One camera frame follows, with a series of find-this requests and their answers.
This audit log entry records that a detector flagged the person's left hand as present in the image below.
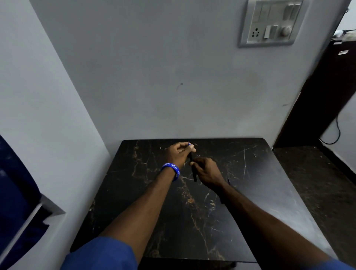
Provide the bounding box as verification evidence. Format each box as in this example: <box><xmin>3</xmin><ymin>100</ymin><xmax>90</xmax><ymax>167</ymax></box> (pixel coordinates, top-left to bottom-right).
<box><xmin>162</xmin><ymin>142</ymin><xmax>197</xmax><ymax>171</ymax></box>

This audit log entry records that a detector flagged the person's right hand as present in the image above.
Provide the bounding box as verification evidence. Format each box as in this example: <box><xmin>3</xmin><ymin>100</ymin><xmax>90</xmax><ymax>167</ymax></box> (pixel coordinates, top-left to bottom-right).
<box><xmin>190</xmin><ymin>157</ymin><xmax>228</xmax><ymax>193</ymax></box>

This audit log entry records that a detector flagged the black pen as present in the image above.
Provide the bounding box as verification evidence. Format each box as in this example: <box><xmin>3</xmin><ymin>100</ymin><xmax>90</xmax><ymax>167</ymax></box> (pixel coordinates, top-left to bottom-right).
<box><xmin>189</xmin><ymin>152</ymin><xmax>197</xmax><ymax>182</ymax></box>

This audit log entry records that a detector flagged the thin white thread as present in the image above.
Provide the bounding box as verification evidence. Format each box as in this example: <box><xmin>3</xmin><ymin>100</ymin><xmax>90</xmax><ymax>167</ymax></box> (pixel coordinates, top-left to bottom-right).
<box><xmin>160</xmin><ymin>141</ymin><xmax>195</xmax><ymax>151</ymax></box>

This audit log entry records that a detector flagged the person's left forearm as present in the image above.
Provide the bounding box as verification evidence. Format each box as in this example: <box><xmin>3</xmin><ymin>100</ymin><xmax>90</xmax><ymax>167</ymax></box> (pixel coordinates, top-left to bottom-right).
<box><xmin>99</xmin><ymin>166</ymin><xmax>178</xmax><ymax>263</ymax></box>

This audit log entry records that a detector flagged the person's right forearm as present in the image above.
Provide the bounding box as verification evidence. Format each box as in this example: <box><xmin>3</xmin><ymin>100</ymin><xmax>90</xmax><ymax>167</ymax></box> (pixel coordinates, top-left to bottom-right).
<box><xmin>215</xmin><ymin>182</ymin><xmax>334</xmax><ymax>269</ymax></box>

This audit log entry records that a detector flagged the blue printed wristband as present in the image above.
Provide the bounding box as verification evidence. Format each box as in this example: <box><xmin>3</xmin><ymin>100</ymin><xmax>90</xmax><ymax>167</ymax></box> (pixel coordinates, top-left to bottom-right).
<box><xmin>161</xmin><ymin>163</ymin><xmax>181</xmax><ymax>182</ymax></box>

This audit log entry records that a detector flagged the blue left sleeve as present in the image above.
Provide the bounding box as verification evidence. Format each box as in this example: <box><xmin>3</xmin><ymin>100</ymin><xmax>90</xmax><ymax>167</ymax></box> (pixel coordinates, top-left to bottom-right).
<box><xmin>60</xmin><ymin>236</ymin><xmax>139</xmax><ymax>270</ymax></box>

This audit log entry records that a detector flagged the blue sleeve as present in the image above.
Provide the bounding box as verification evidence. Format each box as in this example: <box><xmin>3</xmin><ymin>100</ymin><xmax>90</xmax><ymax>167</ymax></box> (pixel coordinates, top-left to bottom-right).
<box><xmin>299</xmin><ymin>258</ymin><xmax>355</xmax><ymax>270</ymax></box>
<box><xmin>60</xmin><ymin>236</ymin><xmax>139</xmax><ymax>270</ymax></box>

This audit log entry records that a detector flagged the dark brown wooden cabinet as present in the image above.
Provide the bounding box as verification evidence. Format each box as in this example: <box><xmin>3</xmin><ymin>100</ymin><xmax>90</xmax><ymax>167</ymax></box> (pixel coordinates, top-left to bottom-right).
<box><xmin>273</xmin><ymin>38</ymin><xmax>356</xmax><ymax>148</ymax></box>

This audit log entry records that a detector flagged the blue right sleeve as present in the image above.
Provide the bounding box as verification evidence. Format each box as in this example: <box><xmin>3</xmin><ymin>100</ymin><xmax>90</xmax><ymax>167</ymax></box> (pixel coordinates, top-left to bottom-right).
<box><xmin>299</xmin><ymin>258</ymin><xmax>355</xmax><ymax>270</ymax></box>

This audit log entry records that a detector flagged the blue cloth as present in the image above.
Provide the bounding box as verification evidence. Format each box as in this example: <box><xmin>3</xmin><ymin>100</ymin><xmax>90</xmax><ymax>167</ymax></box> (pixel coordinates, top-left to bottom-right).
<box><xmin>0</xmin><ymin>135</ymin><xmax>50</xmax><ymax>270</ymax></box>

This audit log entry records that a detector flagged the black cable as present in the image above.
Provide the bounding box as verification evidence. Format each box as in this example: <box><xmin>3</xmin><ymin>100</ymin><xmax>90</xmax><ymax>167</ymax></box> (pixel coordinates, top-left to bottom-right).
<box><xmin>319</xmin><ymin>113</ymin><xmax>342</xmax><ymax>145</ymax></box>

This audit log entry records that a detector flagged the white wall switch board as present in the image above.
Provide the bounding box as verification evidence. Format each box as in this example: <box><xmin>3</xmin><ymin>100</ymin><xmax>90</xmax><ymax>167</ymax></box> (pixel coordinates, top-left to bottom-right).
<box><xmin>238</xmin><ymin>0</ymin><xmax>304</xmax><ymax>48</ymax></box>

